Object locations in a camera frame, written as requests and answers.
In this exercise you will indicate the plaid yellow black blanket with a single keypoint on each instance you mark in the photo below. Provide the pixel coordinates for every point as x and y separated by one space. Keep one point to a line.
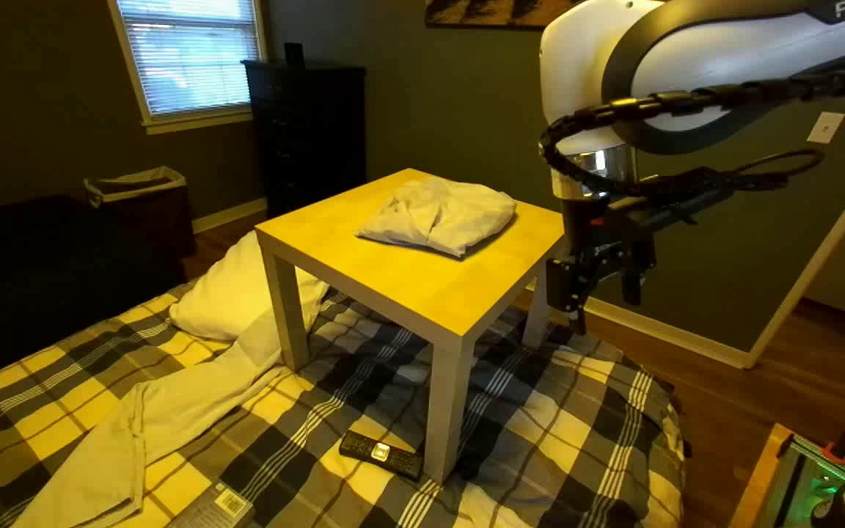
540 430

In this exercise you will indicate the cream towel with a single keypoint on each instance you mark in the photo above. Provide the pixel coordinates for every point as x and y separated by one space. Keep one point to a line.
176 401

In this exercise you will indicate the small black flat device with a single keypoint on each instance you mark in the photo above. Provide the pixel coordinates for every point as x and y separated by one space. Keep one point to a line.
379 454

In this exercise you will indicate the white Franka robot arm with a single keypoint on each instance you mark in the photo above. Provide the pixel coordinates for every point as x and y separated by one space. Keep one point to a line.
578 49

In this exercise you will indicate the dark laundry hamper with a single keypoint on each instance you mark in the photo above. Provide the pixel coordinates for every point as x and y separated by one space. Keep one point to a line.
144 209

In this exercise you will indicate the white pillow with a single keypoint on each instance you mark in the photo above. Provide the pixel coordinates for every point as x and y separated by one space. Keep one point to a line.
226 294

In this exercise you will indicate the light grey cloth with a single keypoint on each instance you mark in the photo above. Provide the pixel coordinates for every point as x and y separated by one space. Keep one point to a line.
442 221

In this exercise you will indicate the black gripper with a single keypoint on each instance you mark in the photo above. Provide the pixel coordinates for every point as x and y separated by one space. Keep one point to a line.
588 224

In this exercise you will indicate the black dresser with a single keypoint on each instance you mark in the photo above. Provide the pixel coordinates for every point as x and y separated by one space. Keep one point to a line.
310 128

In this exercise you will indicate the dark low couch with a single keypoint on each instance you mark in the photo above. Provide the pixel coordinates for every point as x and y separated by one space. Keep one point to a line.
43 275

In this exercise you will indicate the bright window with white frame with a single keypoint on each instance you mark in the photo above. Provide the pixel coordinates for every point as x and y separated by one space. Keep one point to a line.
188 53

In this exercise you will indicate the light wooden square table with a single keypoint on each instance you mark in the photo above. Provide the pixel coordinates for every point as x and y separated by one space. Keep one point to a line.
412 268

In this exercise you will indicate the white light switch plate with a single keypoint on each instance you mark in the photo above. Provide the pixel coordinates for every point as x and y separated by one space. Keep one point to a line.
826 128

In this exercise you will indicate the framed wall picture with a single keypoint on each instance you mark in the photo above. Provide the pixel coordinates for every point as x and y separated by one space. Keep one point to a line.
491 9

